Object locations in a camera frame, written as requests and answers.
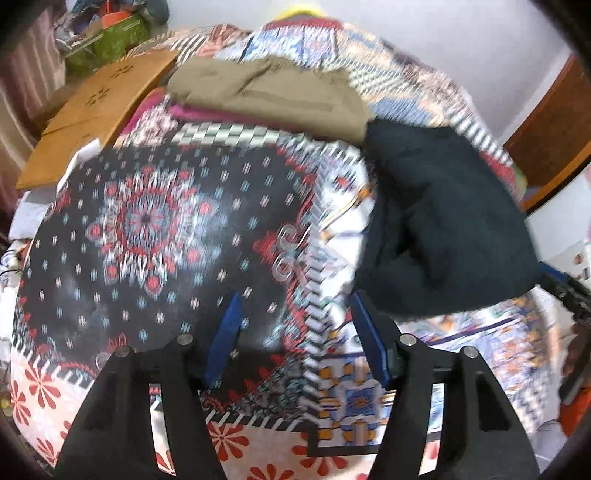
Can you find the black pants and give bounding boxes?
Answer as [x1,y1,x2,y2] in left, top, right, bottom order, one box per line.
[353,119,544,324]

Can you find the white cloth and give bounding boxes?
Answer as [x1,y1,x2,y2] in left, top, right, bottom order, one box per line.
[8,137,103,241]

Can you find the yellow foam tube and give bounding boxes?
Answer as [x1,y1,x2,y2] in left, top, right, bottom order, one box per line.
[276,4,327,22]

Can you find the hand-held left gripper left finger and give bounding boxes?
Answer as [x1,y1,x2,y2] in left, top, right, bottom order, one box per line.
[54,292,245,480]

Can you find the white suitcase with stickers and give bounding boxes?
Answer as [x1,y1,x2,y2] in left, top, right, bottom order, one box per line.
[551,240,591,282]

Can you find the folded khaki pants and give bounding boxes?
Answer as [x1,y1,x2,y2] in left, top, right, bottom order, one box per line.
[165,57,375,144]

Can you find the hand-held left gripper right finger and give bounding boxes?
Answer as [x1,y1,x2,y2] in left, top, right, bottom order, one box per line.
[348,291,541,480]

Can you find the person's orange garment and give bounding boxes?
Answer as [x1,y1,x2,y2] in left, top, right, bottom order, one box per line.
[556,318,591,435]

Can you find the patchwork printed blanket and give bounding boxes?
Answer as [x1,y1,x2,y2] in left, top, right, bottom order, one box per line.
[7,16,579,480]

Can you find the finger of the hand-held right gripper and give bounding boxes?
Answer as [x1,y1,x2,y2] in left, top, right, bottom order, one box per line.
[538,261,591,315]

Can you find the pink garment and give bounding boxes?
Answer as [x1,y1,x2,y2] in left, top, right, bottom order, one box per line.
[168,103,223,123]

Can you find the wooden door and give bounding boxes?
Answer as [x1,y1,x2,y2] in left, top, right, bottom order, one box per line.
[503,52,591,213]

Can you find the striped pink curtain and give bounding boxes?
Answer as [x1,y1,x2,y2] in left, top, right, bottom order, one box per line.
[0,9,70,214]

